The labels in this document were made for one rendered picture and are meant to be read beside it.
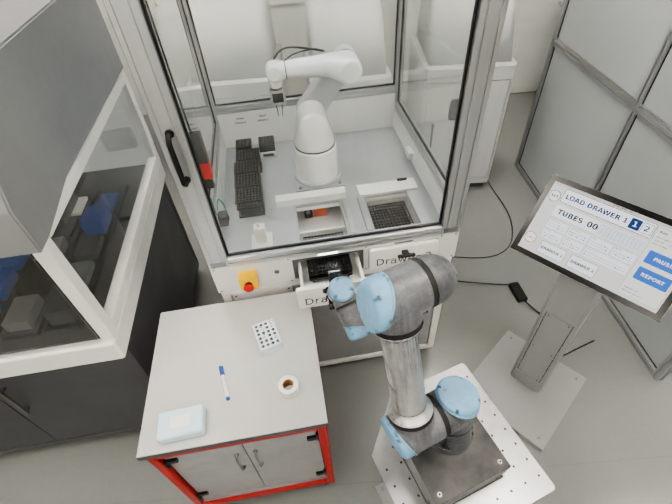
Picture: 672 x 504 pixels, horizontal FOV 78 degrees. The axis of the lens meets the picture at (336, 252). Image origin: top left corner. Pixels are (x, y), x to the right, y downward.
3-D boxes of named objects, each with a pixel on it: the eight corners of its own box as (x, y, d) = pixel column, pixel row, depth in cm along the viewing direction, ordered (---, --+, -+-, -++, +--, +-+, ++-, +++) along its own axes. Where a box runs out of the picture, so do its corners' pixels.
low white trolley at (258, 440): (338, 490, 191) (327, 422, 137) (202, 517, 186) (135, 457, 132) (321, 376, 232) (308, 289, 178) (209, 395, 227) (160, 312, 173)
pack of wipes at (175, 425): (206, 407, 143) (203, 402, 140) (206, 435, 136) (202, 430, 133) (162, 417, 141) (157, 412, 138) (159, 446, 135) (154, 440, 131)
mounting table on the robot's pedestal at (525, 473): (544, 499, 129) (557, 488, 120) (420, 573, 118) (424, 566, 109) (458, 377, 158) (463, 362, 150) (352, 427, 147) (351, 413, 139)
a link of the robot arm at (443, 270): (464, 233, 90) (393, 283, 135) (421, 250, 86) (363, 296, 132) (489, 281, 87) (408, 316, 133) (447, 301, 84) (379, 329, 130)
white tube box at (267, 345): (283, 347, 158) (282, 342, 155) (262, 356, 156) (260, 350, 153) (273, 323, 166) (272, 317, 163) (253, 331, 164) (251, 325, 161)
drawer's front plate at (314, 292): (371, 297, 165) (371, 279, 158) (299, 309, 163) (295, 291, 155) (370, 294, 167) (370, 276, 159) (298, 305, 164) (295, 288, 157)
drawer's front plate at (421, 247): (436, 259, 178) (439, 241, 170) (369, 270, 176) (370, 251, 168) (434, 256, 179) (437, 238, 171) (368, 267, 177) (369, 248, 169)
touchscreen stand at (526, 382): (540, 452, 198) (641, 332, 126) (459, 391, 221) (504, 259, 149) (584, 381, 222) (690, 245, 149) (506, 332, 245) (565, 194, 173)
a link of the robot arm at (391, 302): (452, 446, 109) (438, 270, 83) (404, 474, 104) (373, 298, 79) (425, 414, 119) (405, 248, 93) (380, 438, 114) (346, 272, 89)
